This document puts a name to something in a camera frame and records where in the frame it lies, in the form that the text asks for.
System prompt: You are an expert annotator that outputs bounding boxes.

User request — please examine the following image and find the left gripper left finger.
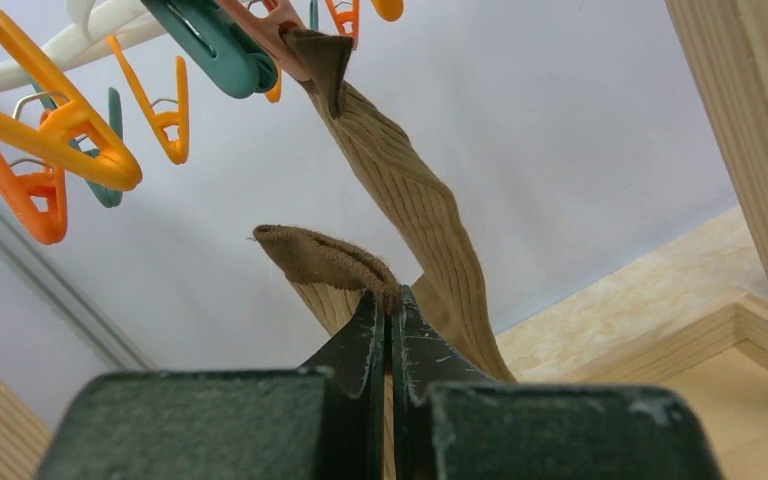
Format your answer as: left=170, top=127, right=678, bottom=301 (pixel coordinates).
left=38, top=293, right=385, bottom=479

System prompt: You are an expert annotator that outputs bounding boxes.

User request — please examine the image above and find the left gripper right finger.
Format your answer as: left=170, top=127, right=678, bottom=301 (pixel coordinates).
left=393, top=288, right=722, bottom=480

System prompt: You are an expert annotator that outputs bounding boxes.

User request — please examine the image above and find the brown sock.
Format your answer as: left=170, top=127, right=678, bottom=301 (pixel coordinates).
left=253, top=225, right=401, bottom=336
left=282, top=29, right=515, bottom=383

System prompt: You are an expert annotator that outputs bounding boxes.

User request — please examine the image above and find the white round clip hanger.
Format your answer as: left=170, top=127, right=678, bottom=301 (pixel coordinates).
left=0, top=0, right=166, bottom=93

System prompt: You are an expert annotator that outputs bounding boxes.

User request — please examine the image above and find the wooden clothes rack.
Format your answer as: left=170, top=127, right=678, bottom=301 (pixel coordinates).
left=0, top=1, right=768, bottom=479

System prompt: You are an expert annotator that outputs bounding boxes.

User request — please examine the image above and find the orange clothespin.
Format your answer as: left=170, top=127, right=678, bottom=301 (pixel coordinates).
left=0, top=0, right=144, bottom=193

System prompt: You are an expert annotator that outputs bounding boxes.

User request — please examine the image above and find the teal clothespin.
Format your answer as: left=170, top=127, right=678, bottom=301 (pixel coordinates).
left=143, top=0, right=278, bottom=99

